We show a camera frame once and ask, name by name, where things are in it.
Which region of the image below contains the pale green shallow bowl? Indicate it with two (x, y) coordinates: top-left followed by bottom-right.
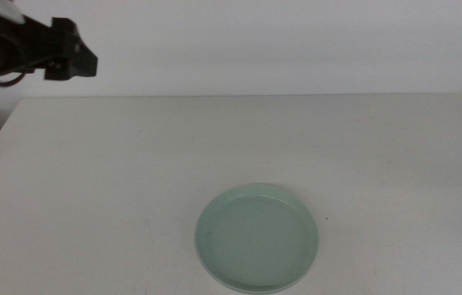
(193, 183), (320, 295)

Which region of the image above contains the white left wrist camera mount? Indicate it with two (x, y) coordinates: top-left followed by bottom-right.
(0, 0), (26, 25)

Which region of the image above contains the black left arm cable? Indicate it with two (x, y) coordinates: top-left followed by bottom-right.
(0, 28), (58, 89)

